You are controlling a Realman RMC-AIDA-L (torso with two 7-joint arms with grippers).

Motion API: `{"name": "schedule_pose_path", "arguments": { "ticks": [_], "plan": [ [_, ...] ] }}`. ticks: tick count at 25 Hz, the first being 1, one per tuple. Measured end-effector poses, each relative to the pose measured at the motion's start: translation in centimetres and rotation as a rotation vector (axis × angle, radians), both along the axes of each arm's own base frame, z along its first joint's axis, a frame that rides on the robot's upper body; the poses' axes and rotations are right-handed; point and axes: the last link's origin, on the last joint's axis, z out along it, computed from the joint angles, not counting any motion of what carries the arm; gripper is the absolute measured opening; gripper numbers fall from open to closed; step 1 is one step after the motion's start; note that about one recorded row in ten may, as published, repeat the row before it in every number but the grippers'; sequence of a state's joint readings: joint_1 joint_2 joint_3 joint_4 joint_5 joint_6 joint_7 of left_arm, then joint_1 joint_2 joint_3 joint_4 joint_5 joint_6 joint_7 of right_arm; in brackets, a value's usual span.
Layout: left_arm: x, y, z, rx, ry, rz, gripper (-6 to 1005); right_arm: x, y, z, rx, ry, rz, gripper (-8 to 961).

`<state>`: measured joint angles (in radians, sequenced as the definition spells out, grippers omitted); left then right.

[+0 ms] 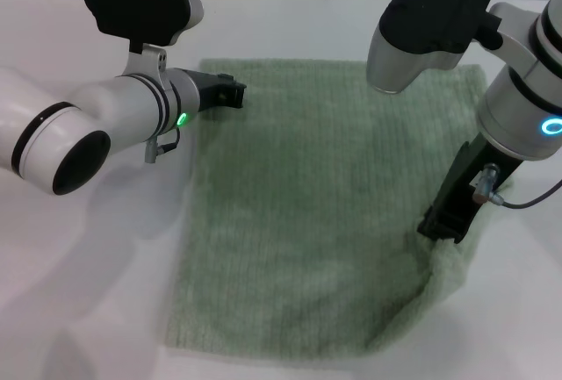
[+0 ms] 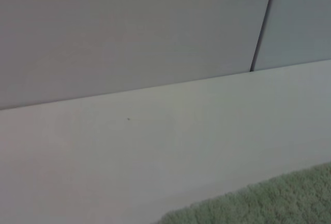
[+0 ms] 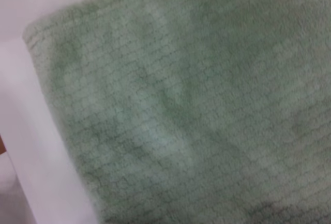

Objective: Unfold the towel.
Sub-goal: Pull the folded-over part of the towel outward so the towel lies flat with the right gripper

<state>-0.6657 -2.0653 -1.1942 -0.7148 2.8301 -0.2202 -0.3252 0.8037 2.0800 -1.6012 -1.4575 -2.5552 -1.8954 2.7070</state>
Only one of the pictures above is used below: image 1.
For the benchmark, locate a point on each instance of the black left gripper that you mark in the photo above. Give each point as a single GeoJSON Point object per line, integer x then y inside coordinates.
{"type": "Point", "coordinates": [208, 90]}

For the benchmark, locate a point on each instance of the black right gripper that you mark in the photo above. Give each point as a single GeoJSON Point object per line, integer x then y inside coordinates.
{"type": "Point", "coordinates": [465, 178]}

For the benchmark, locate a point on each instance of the green ribbed towel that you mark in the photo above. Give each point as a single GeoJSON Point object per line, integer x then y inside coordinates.
{"type": "Point", "coordinates": [307, 200]}

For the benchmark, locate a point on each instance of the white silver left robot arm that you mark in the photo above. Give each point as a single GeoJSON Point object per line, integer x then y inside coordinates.
{"type": "Point", "coordinates": [118, 105]}

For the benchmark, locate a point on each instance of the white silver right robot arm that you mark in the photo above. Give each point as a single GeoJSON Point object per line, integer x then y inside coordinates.
{"type": "Point", "coordinates": [513, 108]}

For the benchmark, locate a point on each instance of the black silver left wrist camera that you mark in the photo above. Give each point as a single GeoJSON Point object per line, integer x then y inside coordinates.
{"type": "Point", "coordinates": [131, 7]}

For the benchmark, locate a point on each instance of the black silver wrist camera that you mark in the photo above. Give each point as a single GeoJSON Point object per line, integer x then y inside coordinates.
{"type": "Point", "coordinates": [430, 11]}
{"type": "Point", "coordinates": [131, 7]}

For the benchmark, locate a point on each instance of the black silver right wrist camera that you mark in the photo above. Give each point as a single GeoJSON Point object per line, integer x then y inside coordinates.
{"type": "Point", "coordinates": [430, 11]}

